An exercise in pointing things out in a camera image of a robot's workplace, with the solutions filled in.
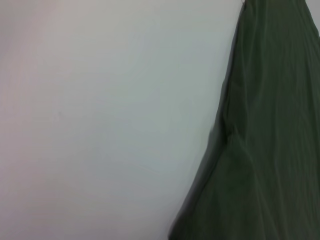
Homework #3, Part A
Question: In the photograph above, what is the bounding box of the dark green shirt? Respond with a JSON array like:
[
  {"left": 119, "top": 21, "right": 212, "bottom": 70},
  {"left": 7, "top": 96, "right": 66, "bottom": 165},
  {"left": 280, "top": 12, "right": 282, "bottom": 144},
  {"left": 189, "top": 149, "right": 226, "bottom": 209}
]
[{"left": 166, "top": 0, "right": 320, "bottom": 240}]

